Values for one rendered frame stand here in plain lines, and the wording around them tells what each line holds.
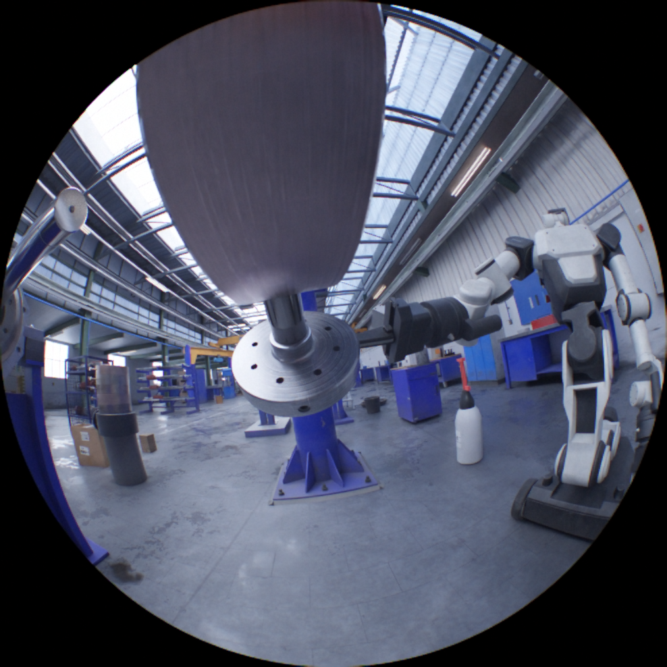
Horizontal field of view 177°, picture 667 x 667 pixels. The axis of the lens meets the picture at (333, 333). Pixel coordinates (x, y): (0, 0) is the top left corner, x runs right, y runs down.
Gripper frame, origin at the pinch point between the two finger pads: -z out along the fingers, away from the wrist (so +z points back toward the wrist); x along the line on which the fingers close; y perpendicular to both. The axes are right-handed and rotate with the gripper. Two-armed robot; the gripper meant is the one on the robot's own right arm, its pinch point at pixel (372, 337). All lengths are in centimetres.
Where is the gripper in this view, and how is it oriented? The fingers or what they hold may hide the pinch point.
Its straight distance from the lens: 36.0
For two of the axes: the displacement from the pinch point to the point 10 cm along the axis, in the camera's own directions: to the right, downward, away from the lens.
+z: 9.6, -2.1, 1.6
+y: 2.6, 5.9, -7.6
